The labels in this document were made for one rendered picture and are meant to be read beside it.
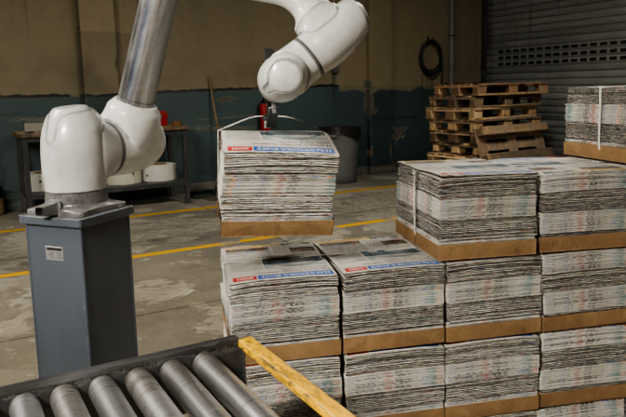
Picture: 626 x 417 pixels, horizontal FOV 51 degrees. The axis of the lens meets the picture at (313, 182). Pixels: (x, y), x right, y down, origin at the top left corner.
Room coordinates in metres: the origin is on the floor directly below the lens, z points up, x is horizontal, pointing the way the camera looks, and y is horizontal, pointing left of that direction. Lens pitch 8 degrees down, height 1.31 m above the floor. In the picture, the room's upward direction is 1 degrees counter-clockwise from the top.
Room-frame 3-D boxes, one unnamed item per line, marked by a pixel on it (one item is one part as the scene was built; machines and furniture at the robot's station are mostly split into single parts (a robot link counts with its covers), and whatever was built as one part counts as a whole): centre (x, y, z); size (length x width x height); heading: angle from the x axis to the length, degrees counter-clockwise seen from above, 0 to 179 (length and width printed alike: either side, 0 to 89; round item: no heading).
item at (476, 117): (8.42, -2.25, 0.65); 1.33 x 0.94 x 1.30; 124
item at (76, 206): (1.68, 0.63, 1.03); 0.22 x 0.18 x 0.06; 156
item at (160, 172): (7.37, 2.35, 0.55); 1.80 x 0.70 x 1.09; 120
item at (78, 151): (1.71, 0.62, 1.17); 0.18 x 0.16 x 0.22; 154
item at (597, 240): (1.97, -0.73, 0.86); 0.38 x 0.29 x 0.04; 11
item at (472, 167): (1.92, -0.44, 1.06); 0.37 x 0.29 x 0.01; 10
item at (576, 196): (1.98, -0.73, 0.95); 0.38 x 0.29 x 0.23; 11
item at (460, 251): (1.91, -0.44, 0.86); 0.38 x 0.29 x 0.04; 10
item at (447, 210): (1.92, -0.44, 0.95); 0.38 x 0.29 x 0.23; 10
